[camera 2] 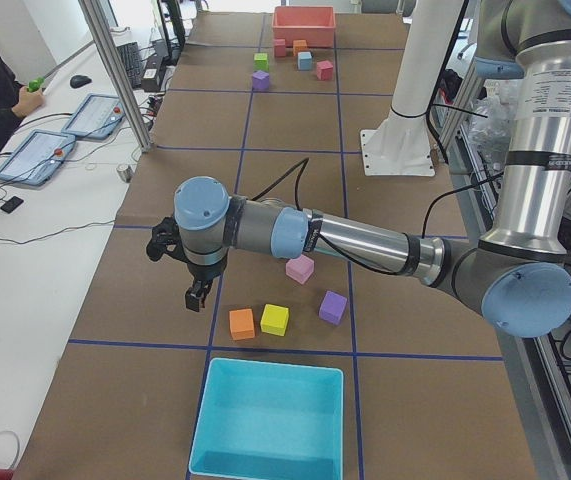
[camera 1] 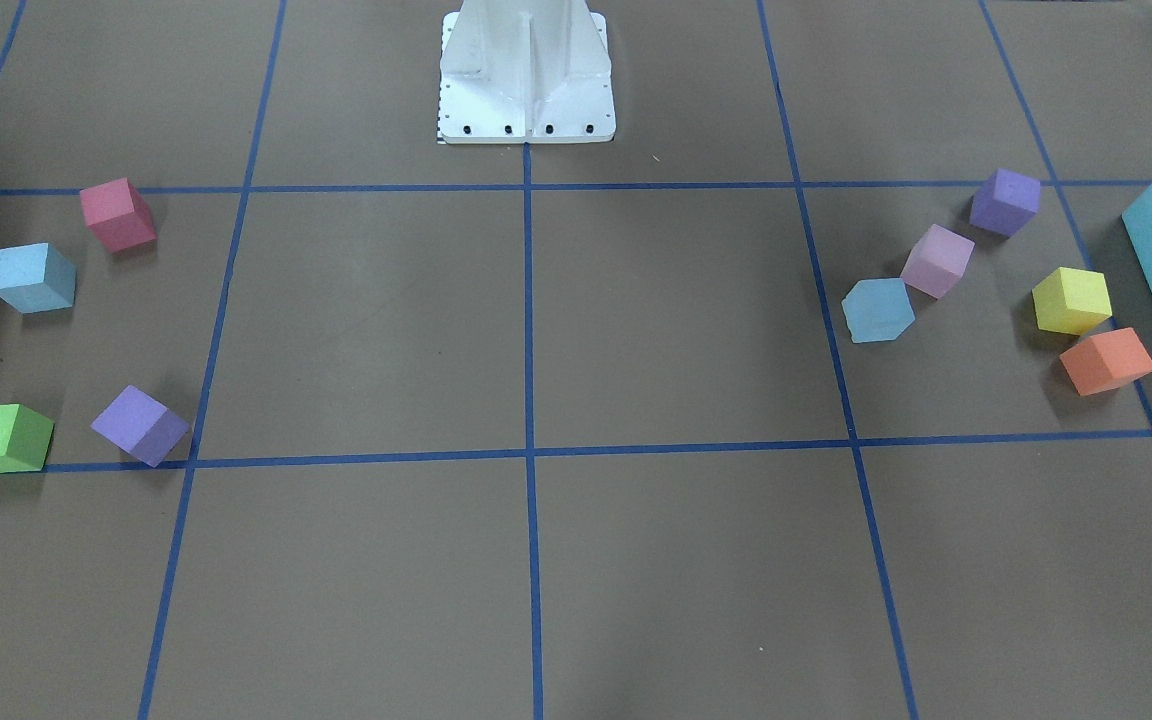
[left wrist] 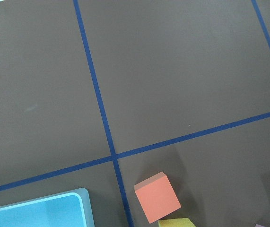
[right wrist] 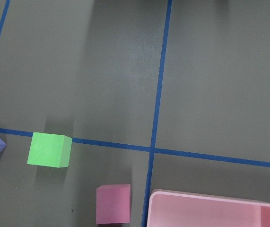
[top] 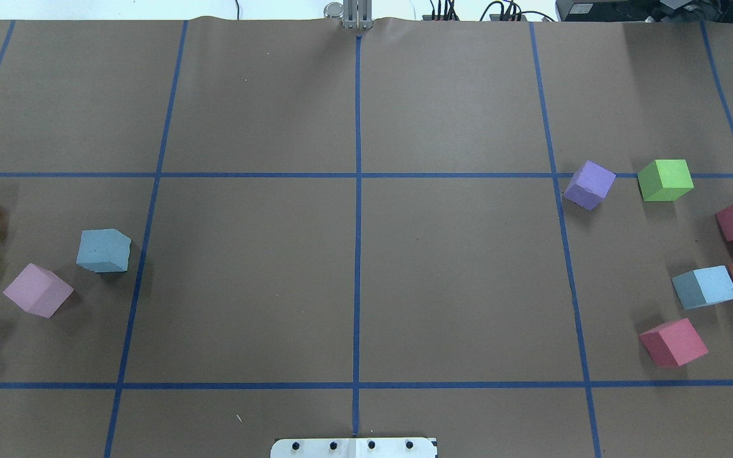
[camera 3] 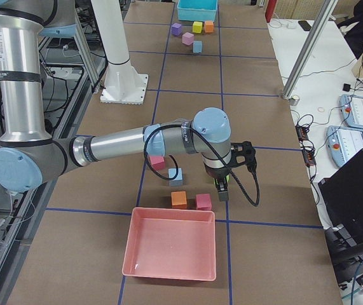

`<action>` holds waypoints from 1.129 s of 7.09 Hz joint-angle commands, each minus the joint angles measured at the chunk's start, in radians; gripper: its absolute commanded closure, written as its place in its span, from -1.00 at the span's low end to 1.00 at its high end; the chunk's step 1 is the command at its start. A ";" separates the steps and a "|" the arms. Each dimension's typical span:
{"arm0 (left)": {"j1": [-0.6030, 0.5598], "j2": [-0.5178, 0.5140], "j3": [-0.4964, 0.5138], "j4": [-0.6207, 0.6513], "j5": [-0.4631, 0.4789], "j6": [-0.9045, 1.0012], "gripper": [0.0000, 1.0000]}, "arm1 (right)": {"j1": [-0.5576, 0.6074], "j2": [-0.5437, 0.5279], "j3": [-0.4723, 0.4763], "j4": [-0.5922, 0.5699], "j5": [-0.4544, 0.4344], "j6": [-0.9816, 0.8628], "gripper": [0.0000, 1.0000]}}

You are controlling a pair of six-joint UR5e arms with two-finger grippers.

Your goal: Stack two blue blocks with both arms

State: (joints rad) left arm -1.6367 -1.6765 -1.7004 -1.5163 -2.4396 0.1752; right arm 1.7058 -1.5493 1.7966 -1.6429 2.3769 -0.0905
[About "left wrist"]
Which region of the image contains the orange foam block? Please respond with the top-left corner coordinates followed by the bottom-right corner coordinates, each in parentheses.
top-left (134, 172), bottom-right (182, 224)

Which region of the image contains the light blue plastic bin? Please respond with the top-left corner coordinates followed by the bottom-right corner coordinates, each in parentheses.
top-left (0, 188), bottom-right (95, 227)

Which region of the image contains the yellow foam block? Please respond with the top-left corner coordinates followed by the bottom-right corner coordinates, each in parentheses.
top-left (158, 218), bottom-right (195, 227)

